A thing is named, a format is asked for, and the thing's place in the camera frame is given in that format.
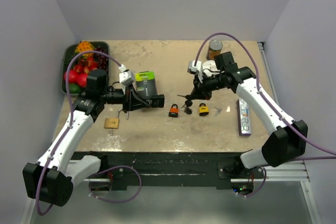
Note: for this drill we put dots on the black padlock with keys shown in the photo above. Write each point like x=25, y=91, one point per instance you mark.
x=156, y=101

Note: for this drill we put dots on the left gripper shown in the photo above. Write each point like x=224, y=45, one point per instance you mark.
x=131, y=101

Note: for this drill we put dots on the purple toothpaste box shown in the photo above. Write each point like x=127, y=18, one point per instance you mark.
x=243, y=115

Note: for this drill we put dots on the brass padlock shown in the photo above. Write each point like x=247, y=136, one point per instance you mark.
x=112, y=124

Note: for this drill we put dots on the tin can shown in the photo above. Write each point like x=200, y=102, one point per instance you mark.
x=214, y=49

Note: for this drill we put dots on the yellow padlock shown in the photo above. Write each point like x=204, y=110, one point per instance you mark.
x=203, y=109

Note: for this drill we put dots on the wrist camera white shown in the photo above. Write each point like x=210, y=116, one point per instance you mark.
x=126, y=77
x=196, y=68

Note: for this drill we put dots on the orange padlock with keys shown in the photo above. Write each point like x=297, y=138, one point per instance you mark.
x=174, y=111

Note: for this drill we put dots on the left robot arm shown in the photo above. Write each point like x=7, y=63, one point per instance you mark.
x=52, y=179

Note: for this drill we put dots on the razor box green black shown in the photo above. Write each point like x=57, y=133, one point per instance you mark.
x=146, y=84

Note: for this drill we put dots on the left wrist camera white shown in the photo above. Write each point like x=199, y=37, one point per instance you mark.
x=126, y=77

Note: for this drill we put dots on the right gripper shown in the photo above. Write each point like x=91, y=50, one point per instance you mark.
x=200, y=91

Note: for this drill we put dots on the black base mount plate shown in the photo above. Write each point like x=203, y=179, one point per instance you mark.
x=181, y=169

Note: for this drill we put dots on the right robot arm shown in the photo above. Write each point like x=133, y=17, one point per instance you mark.
x=286, y=135

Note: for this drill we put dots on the white toilet paper roll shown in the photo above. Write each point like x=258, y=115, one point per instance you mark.
x=209, y=67

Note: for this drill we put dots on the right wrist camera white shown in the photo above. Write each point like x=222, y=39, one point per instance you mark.
x=196, y=68

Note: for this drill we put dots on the silver keys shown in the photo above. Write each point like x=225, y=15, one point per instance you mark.
x=218, y=110

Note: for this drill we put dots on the orange padlock keys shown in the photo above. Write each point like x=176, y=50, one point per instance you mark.
x=187, y=110

